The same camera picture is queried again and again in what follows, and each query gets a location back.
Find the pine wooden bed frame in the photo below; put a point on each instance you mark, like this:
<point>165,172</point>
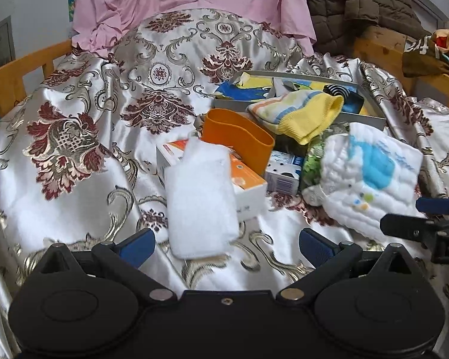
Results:
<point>381,45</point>

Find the green patterned packet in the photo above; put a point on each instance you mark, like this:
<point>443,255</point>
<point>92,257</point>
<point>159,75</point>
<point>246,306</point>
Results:
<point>314,164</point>

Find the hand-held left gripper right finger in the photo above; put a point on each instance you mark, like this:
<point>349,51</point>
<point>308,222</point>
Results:
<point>316,248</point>

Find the small blue white carton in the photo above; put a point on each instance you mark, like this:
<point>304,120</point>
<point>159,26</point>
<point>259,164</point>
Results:
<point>280,179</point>

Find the orange and white carton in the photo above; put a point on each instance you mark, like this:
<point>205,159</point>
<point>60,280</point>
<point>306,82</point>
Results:
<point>247,190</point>

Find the black dotted blue cloth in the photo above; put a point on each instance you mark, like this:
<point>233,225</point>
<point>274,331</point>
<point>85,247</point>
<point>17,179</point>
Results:
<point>353,101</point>

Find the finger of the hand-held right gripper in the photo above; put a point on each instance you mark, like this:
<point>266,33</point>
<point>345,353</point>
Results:
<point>404,226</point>
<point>434,205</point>

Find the white cotton pad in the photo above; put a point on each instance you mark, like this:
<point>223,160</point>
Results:
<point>198,202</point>

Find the brown quilted jacket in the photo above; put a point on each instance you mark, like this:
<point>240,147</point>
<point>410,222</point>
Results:
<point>359,0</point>

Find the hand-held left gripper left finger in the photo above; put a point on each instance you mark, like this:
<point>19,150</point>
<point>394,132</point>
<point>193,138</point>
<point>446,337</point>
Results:
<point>136,246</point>

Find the yellow striped sock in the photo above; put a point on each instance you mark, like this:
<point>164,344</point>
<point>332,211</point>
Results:
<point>303,119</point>

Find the white quilted baby cloth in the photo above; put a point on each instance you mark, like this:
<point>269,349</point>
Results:
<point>359,194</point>

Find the orange plastic cup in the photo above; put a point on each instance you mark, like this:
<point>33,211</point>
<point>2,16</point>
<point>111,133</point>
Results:
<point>232,138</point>

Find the grey box with cartoon print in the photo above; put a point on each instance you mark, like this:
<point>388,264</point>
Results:
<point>239,89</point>

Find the colourful printed cloth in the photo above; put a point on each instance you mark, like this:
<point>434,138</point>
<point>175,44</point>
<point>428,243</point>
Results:
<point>419,56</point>

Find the floral satin blanket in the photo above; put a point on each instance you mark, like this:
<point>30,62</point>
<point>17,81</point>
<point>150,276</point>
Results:
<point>78,179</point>

